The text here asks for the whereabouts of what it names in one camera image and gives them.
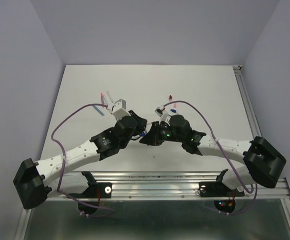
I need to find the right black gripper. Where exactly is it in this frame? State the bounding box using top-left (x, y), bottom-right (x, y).
top-left (138, 121), bottom-right (184, 147)

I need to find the light blue highlighter pen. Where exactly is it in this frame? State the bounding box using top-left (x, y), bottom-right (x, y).
top-left (93, 105), bottom-right (105, 117)

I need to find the white marker red end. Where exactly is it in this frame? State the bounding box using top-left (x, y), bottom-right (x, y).
top-left (106, 91), bottom-right (114, 103)

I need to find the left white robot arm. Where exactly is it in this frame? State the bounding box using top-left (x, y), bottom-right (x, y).
top-left (13, 110), bottom-right (147, 210)

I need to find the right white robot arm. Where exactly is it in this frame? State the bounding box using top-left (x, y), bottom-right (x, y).
top-left (140, 115), bottom-right (287, 197)

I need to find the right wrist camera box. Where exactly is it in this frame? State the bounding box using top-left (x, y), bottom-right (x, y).
top-left (155, 106), bottom-right (169, 122)

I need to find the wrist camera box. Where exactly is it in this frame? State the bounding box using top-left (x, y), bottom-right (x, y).
top-left (111, 99), bottom-right (130, 121)
top-left (155, 106), bottom-right (169, 122)

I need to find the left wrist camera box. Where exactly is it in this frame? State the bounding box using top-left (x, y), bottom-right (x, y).
top-left (111, 99), bottom-right (130, 121)

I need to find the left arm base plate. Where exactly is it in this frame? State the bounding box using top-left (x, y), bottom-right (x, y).
top-left (69, 182), bottom-right (112, 199)

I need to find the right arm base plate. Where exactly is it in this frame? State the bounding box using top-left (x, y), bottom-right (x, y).
top-left (197, 181), bottom-right (245, 198)

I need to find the aluminium front rail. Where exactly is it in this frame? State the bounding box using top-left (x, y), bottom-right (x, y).
top-left (47, 171), bottom-right (290, 201)

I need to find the aluminium rail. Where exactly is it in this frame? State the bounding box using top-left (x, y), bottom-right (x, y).
top-left (47, 171), bottom-right (290, 201)
top-left (232, 64), bottom-right (277, 178)

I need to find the aluminium right rail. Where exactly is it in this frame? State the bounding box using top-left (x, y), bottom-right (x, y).
top-left (232, 64), bottom-right (277, 178)

